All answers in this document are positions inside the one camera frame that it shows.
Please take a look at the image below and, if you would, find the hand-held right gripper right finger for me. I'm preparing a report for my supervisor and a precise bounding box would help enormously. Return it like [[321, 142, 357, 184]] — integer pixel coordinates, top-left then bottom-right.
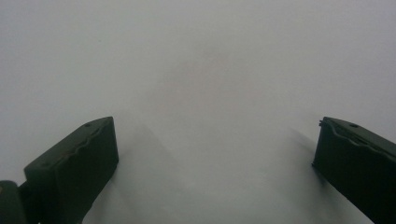
[[312, 116, 396, 224]]

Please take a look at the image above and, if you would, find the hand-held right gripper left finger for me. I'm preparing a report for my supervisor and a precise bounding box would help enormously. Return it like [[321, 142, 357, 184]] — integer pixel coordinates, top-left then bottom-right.
[[23, 116, 120, 224]]

